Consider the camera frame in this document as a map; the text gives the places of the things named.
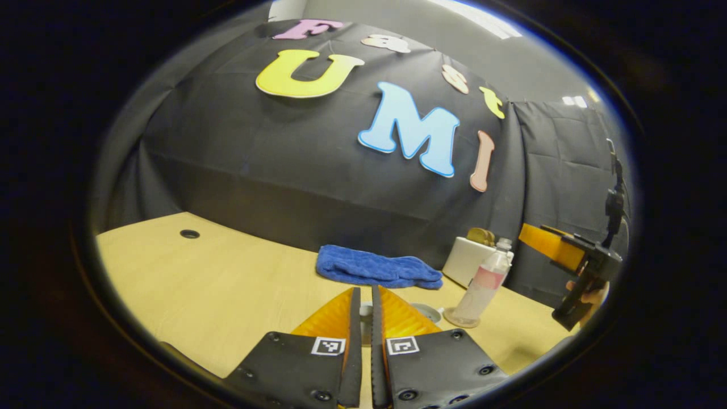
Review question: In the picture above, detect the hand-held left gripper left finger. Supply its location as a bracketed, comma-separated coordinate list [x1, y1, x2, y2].
[224, 287, 363, 409]

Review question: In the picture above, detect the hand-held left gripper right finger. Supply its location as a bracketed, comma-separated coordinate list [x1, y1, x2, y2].
[372, 285, 509, 409]

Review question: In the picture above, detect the clear plastic water bottle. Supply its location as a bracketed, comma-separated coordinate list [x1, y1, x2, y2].
[452, 239, 513, 329]

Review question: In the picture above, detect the round brown coaster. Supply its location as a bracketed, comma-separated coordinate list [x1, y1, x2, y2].
[443, 307, 481, 329]

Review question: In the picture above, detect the blue folded towel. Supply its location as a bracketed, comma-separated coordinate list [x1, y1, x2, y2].
[316, 245, 444, 289]

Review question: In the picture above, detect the white toaster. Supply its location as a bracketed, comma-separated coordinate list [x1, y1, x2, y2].
[442, 236, 500, 289]

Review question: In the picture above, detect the black backdrop cloth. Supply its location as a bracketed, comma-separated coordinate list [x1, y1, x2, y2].
[91, 20, 631, 310]

